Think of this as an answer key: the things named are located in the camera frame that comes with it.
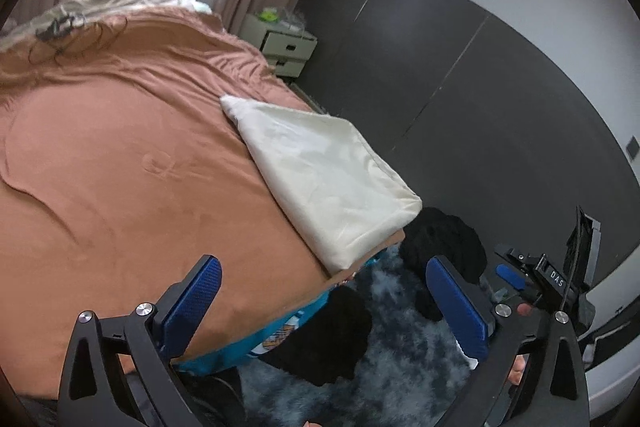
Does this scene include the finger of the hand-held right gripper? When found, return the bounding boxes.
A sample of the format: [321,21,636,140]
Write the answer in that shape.
[496,264,538,303]
[494,244,543,269]

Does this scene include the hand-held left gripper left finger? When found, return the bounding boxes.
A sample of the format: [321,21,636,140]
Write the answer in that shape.
[57,254,223,427]

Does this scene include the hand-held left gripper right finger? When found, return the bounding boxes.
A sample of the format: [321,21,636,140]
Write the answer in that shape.
[425,255,591,427]

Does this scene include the cream white jacket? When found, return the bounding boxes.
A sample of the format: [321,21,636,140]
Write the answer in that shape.
[220,94,423,275]

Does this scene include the black fluffy cloth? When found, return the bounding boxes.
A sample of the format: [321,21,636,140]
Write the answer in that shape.
[400,207,488,323]

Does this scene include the grey shaggy rug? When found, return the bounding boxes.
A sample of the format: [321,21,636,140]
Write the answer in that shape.
[235,252,506,427]

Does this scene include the person's foot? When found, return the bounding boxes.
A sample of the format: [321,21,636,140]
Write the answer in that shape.
[505,354,529,388]

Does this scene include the blue cartoon printed bedsheet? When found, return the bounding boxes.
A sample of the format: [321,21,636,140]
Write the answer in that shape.
[175,257,386,378]

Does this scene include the black garment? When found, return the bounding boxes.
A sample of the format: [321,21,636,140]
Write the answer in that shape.
[260,287,373,388]

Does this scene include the brown blanket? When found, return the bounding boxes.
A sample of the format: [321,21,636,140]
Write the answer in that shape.
[0,4,406,400]

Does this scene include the white nightstand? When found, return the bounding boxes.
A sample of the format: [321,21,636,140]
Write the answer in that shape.
[239,7,318,78]

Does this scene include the black cables on bed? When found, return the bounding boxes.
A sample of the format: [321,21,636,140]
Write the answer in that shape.
[27,12,128,62]

